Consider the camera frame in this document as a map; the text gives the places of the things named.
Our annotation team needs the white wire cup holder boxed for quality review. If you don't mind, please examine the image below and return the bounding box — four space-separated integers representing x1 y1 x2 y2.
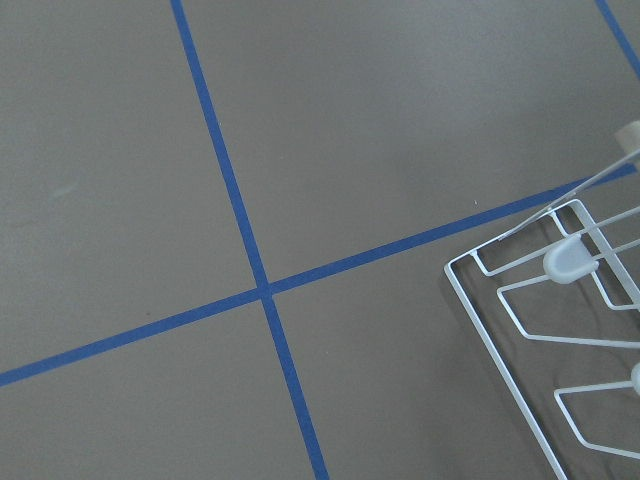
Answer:
442 120 640 480

